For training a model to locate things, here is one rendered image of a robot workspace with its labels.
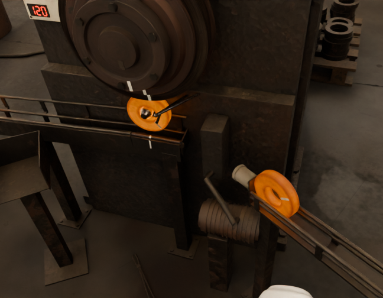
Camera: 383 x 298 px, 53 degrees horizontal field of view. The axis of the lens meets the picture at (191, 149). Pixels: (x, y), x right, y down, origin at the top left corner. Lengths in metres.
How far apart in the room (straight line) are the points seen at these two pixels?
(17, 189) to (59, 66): 0.49
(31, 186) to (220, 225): 0.70
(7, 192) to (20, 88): 1.82
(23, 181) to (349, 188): 1.61
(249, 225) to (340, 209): 0.86
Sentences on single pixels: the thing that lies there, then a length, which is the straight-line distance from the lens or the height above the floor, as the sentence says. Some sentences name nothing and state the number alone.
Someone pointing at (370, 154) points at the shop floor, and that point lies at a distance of 2.49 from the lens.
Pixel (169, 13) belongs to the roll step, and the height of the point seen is 1.21.
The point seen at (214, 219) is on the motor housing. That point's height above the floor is 0.52.
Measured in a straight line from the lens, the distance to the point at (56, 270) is 2.02.
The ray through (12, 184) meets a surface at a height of 0.60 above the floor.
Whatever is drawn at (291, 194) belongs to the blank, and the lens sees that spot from 1.16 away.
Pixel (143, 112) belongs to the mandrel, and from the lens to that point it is 1.33.
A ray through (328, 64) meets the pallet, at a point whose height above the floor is 0.14.
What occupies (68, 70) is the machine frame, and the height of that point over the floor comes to 0.87.
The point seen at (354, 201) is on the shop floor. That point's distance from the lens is 2.21.
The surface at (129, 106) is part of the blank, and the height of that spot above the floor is 0.84.
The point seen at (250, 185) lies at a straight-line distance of 1.25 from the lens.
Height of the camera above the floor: 1.64
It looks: 43 degrees down
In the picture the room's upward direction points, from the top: 5 degrees counter-clockwise
